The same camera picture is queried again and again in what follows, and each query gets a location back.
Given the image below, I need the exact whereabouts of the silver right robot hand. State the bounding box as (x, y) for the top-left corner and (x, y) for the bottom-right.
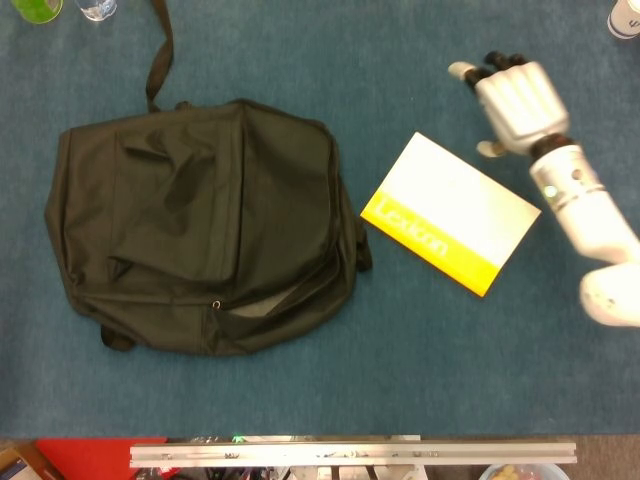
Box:
(447, 49), (571, 159)

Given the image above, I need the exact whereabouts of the yellow and white booklet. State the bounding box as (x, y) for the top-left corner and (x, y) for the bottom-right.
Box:
(359, 131), (543, 299)

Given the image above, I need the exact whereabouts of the black fabric backpack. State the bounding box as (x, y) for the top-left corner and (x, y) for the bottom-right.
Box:
(43, 0), (374, 358)

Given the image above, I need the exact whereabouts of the white paper cup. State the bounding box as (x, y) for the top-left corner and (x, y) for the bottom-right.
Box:
(606, 0), (640, 40)

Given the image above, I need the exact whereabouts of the blue felt table cloth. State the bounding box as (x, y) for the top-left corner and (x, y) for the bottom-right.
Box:
(0, 0), (640, 441)

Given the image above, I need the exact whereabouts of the pale blue bowl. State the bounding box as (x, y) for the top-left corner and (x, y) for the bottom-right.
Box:
(478, 463), (571, 480)

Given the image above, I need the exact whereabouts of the clear plastic water bottle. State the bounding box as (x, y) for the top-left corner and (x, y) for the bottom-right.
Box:
(74, 0), (119, 22)

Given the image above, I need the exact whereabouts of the green plastic bottle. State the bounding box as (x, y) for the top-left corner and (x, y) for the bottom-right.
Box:
(10, 0), (64, 25)

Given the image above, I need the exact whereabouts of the red panel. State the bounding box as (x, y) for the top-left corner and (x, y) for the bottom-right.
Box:
(35, 437), (169, 480)

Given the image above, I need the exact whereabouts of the brown cardboard box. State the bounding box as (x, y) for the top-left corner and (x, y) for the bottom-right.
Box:
(0, 439), (61, 480)

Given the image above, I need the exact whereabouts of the aluminium profile rail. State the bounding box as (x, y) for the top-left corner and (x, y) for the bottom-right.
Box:
(129, 442), (578, 469)

